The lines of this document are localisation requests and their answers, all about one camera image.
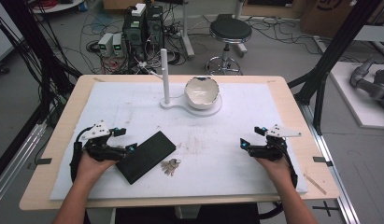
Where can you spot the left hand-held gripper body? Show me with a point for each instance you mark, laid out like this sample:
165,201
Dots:
97,146

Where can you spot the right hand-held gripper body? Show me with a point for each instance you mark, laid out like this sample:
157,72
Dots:
272,151

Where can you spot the black rectangular case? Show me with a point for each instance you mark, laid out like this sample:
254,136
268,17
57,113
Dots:
147,157

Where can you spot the person's right hand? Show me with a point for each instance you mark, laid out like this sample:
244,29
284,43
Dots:
280,172

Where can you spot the person's left hand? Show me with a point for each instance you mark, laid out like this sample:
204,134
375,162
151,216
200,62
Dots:
90,171

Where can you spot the white table mat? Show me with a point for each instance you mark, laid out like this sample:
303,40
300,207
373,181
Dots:
211,155

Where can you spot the bunch of metal keys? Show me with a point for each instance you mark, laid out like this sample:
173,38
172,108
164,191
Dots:
170,166

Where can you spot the black tape strip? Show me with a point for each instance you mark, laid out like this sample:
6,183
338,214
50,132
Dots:
322,160
43,161

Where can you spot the thin wooden stick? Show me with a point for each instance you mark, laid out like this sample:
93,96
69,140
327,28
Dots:
314,183

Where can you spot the white bowl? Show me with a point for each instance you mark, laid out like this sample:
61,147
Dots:
201,93

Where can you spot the white stand with pole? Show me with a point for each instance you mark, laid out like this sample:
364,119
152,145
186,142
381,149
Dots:
165,77

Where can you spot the black tape cross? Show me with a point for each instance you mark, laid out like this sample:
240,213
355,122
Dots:
326,208

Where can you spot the grey power supply box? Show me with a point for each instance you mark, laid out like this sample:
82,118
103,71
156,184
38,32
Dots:
105,43
118,45

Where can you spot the person's dark clothing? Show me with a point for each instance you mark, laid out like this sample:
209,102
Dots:
186,216

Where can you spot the white floor board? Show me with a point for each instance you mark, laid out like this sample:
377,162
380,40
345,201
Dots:
351,102

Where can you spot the black computer tower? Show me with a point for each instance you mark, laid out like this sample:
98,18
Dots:
134,31
154,28

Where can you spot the black round stool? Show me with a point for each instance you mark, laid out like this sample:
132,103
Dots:
230,31

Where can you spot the cardboard box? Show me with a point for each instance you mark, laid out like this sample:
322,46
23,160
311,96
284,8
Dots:
329,15

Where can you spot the aluminium floor rail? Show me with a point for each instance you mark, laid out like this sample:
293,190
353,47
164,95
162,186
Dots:
333,174
15,161

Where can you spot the black frame post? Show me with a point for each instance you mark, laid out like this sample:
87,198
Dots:
333,49
31,40

